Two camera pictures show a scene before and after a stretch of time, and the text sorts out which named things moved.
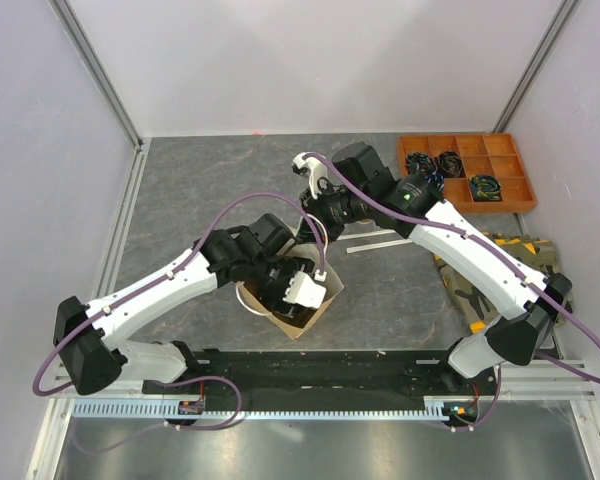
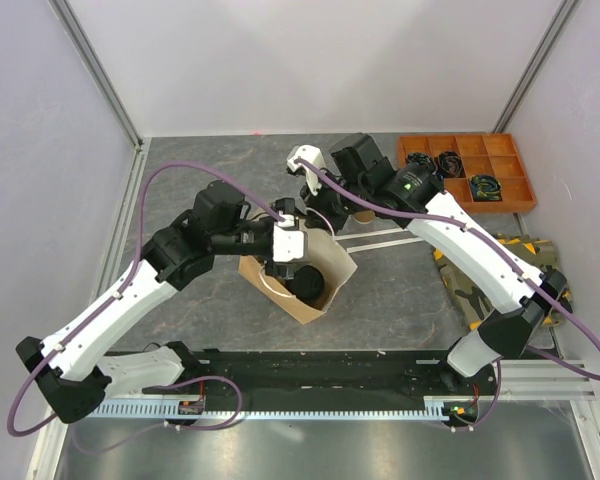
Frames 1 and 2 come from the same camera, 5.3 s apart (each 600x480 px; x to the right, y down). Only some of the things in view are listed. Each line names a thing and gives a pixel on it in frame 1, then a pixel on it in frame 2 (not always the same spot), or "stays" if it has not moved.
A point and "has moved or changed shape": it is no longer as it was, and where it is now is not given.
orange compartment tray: x=492 y=154 stays
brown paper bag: x=294 y=324 has moved or changed shape
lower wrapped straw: x=378 y=245 stays
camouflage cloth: x=477 y=308 stays
